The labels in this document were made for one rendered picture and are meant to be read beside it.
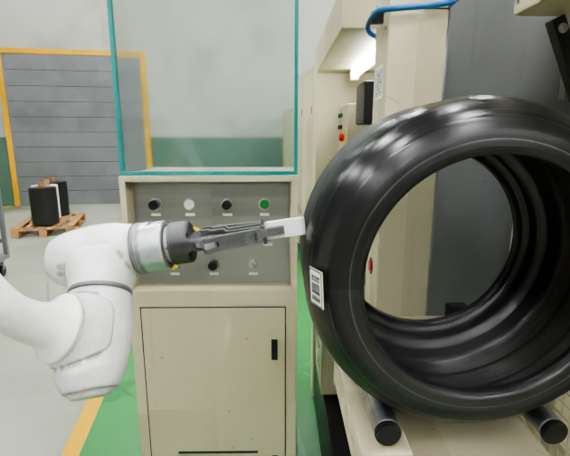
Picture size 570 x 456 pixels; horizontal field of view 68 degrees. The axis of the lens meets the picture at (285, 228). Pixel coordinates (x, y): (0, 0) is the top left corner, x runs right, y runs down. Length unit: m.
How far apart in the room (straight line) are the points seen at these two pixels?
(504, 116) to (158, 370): 1.28
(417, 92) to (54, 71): 9.37
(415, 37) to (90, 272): 0.81
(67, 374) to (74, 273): 0.16
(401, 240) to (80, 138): 9.16
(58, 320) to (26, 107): 9.61
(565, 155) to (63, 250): 0.79
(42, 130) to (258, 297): 8.99
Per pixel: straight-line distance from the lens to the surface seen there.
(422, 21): 1.06
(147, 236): 0.74
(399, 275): 1.08
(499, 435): 1.03
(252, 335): 1.45
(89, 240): 0.77
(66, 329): 0.68
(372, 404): 0.83
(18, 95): 10.29
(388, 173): 0.63
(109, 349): 0.70
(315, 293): 0.68
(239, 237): 0.70
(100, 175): 9.85
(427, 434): 0.98
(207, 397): 1.58
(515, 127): 0.70
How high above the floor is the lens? 1.38
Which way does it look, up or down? 12 degrees down
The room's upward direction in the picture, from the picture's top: straight up
